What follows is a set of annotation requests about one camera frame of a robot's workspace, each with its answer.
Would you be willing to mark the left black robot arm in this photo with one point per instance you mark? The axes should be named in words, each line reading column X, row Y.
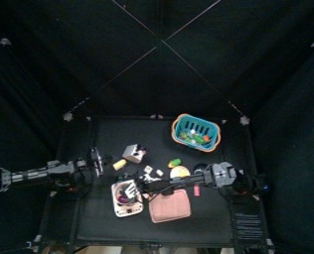
column 36, row 172

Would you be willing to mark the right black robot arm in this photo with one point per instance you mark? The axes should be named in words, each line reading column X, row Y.
column 218, row 174

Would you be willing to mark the yellow egg sushi toy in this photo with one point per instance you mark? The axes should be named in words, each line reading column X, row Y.
column 120, row 164

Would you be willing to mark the white rice block toy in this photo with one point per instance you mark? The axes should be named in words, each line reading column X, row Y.
column 159, row 172

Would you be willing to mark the small white printed cube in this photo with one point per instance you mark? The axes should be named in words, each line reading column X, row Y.
column 148, row 169

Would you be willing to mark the white toy knife block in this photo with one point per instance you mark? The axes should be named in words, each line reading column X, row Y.
column 134, row 153

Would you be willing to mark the pink plastic tray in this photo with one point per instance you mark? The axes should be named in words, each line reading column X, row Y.
column 170, row 206

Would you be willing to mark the white round bowl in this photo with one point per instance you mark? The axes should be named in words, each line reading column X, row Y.
column 180, row 172

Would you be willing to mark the yellow green toy vegetable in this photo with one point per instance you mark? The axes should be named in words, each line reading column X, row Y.
column 175, row 162

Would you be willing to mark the small red flat toy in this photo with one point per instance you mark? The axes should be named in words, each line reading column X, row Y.
column 197, row 190

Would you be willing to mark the teal basket orange rim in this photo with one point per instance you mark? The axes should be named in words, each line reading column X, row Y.
column 197, row 132

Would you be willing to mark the white text label sticker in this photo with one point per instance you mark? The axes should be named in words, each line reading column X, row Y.
column 247, row 225

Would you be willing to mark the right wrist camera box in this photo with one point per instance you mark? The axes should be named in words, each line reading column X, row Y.
column 168, row 190

